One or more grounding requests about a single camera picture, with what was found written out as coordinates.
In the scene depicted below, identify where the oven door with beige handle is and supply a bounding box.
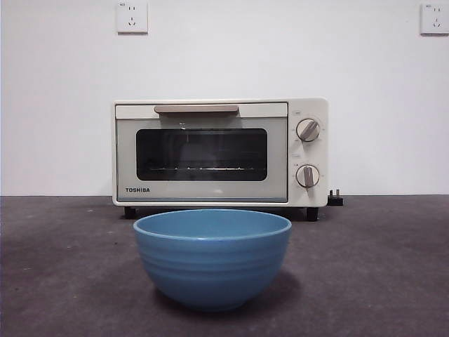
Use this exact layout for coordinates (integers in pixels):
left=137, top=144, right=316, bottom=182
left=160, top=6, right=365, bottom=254
left=114, top=102, right=289, bottom=204

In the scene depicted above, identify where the blue ribbed bowl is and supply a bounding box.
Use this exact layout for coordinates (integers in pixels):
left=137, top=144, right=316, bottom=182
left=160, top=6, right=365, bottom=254
left=132, top=209, right=293, bottom=313

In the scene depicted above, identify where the beige round oven knob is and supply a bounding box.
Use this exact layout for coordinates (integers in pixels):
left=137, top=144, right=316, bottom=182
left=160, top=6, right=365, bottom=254
left=295, top=164, right=320, bottom=190
left=296, top=118, right=321, bottom=143

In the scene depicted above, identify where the cream Toshiba toaster oven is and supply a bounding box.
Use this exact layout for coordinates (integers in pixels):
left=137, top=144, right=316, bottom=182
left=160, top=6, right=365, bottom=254
left=111, top=97, right=330, bottom=223

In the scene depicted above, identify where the black power plug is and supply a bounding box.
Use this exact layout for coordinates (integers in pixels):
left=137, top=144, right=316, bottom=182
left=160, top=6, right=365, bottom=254
left=327, top=189, right=347, bottom=206

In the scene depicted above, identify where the metal wire oven rack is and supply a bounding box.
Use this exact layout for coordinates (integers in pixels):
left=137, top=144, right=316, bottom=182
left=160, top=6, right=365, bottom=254
left=149, top=165, right=248, bottom=173

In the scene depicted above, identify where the white wall socket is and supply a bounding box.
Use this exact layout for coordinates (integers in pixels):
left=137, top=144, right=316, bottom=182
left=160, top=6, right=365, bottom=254
left=116, top=1, right=149, bottom=35
left=420, top=3, right=449, bottom=36

